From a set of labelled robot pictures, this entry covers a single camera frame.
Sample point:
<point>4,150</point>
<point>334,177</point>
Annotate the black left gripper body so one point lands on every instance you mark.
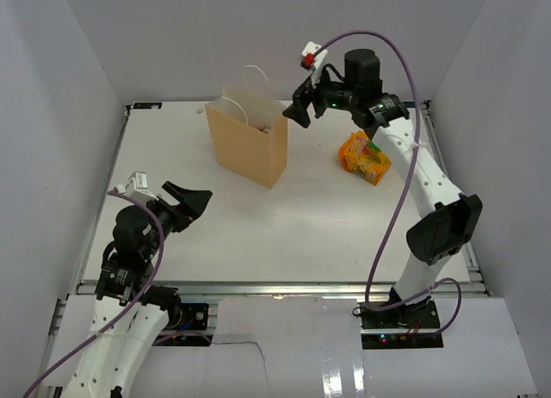
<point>170,217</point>

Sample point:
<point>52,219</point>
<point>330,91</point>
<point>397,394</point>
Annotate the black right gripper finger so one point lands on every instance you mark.
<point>304,93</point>
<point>297,110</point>

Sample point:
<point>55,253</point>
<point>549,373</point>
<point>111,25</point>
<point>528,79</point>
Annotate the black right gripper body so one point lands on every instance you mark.
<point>332,95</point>

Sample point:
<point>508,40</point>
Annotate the orange yellow candy bag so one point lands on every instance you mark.
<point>361,156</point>

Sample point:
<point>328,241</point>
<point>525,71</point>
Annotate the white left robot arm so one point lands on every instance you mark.
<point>130,311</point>

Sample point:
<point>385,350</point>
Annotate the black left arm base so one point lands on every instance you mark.
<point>187,326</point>

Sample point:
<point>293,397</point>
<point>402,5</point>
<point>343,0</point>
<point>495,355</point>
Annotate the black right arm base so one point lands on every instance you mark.
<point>396,330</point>

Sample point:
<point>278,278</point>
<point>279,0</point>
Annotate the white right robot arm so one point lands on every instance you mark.
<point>448,217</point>

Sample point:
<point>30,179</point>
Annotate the brown paper bag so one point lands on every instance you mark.
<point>236,120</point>

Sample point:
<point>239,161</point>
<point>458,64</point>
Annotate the blue label left corner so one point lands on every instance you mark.
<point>143,105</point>

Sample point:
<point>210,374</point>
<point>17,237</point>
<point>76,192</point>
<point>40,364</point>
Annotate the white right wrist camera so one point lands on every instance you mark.
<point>313,59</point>

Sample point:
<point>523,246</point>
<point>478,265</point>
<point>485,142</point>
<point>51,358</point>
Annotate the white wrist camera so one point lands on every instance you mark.
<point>313,59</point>
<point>136,188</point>

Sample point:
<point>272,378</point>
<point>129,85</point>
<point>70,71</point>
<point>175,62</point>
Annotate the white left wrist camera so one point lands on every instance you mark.
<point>136,188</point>

